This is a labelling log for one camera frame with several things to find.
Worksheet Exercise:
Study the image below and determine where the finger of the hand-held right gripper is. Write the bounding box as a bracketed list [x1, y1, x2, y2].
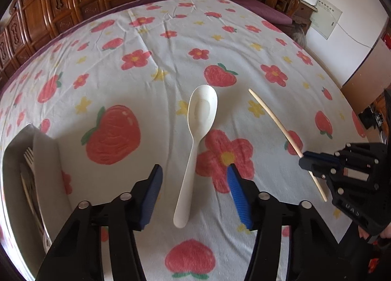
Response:
[299, 158, 376, 196]
[302, 143, 382, 167]

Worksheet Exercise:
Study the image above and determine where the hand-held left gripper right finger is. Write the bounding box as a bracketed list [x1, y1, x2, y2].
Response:
[227, 163, 346, 281]

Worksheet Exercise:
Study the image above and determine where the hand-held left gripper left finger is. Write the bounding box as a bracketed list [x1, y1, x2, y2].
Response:
[35, 164, 163, 281]

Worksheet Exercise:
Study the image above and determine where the pale wooden chopstick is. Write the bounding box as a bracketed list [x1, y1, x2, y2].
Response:
[248, 88, 328, 203]
[20, 171, 39, 221]

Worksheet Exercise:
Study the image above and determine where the white plastic spoon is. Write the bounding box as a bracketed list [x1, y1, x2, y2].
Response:
[173, 85, 218, 228]

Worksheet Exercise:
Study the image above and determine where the dark grey rectangular tray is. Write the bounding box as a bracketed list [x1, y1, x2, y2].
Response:
[1, 125, 67, 278]

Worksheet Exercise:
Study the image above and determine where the metal fork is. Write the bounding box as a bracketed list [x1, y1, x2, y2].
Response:
[23, 147, 47, 239]

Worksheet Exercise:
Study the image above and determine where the person's right hand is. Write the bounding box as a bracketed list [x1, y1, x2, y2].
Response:
[358, 223, 391, 249]

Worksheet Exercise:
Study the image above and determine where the brown wooden board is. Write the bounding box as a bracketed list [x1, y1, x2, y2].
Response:
[340, 36, 391, 110]

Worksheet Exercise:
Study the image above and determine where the grey fluffy object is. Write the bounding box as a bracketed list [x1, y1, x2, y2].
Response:
[290, 24, 310, 49]

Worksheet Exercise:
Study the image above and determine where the white floral strawberry tablecloth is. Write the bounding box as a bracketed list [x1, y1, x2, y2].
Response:
[0, 0, 367, 281]

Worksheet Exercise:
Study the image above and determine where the wooden side table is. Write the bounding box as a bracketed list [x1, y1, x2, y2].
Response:
[293, 0, 316, 29]

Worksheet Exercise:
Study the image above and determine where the white wall cable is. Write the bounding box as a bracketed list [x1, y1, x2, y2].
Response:
[335, 22, 377, 49]

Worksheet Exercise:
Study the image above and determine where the white wall panel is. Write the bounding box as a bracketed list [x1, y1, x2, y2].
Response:
[309, 0, 343, 40]

